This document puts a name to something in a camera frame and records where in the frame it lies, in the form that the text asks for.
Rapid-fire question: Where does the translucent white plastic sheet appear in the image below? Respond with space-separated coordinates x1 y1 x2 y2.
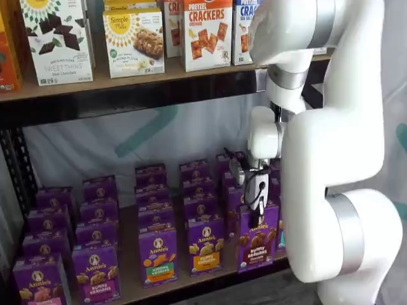
0 0 407 274

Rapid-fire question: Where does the wooden shelf board with purple boxes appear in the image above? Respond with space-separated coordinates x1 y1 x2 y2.
116 196 292 305

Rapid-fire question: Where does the purple box pink patch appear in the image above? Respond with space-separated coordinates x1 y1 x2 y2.
12 254 69 305

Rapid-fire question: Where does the purple box green patch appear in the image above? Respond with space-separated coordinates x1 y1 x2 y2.
138 227 178 288

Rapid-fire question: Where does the wooden shelf board with cracker boxes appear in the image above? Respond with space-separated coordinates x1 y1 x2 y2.
0 47 336 102

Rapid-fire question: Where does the purple box brown patch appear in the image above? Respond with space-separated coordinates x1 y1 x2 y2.
238 205 280 273

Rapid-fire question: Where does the black metal shelf rack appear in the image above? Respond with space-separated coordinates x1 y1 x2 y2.
0 47 335 305

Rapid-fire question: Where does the teal tape strip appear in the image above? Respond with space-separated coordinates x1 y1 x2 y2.
114 106 179 159

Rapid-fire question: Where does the yellow Simple Mills bar box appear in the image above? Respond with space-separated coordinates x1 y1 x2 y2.
102 8 166 79
104 0 158 13

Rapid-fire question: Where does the orange Simple Mills box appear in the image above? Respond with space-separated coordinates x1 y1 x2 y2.
0 9 24 93

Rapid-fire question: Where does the purple box teal patch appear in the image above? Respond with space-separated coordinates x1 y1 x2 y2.
277 196 289 254

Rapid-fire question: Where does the purple box magenta patch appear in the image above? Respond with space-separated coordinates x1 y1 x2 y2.
71 241 122 301

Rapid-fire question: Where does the pretzel crackers cheddar box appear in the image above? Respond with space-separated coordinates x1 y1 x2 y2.
163 0 184 58
180 0 233 73

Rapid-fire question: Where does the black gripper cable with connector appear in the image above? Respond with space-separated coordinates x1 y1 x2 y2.
224 147 271 207

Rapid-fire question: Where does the purple box yellow patch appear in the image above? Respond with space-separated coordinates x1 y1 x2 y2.
187 215 225 276

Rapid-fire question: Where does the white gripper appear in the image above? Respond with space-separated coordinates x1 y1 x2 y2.
246 173 271 225

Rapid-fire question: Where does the white Sweet Thins box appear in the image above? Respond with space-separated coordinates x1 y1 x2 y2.
18 0 95 86

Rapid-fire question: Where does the blue pretzel crackers sea salt box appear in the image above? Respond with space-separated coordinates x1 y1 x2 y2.
231 0 261 67

